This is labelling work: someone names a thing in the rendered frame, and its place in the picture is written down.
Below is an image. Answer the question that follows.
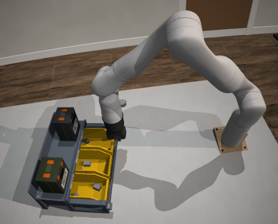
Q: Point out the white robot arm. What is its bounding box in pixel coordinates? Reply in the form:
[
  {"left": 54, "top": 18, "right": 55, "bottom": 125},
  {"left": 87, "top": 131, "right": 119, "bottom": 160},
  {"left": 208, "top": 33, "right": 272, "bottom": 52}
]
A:
[{"left": 91, "top": 10, "right": 266, "bottom": 147}]

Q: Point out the blue-grey shelf rack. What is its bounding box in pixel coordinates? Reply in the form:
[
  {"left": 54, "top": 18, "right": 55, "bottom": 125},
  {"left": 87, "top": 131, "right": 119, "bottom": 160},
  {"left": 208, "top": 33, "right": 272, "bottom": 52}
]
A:
[{"left": 28, "top": 112, "right": 118, "bottom": 213}]

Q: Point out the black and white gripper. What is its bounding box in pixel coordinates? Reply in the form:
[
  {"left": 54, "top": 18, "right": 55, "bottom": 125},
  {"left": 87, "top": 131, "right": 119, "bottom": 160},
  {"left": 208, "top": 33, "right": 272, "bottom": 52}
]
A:
[{"left": 101, "top": 99, "right": 126, "bottom": 141}]

